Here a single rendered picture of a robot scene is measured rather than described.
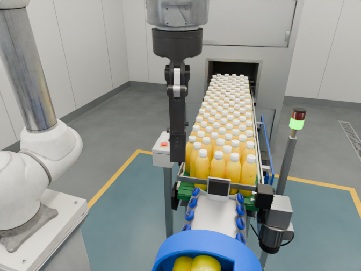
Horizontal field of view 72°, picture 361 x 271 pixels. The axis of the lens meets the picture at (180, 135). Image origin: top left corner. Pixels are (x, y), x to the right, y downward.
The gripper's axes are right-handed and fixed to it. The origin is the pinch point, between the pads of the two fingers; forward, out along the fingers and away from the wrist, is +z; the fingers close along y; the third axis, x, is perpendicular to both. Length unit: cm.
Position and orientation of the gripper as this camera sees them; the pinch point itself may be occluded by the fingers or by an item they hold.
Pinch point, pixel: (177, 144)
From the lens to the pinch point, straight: 46.2
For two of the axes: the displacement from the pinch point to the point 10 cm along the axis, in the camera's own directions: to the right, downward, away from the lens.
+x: 10.0, 0.1, -0.1
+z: 0.0, 8.7, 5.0
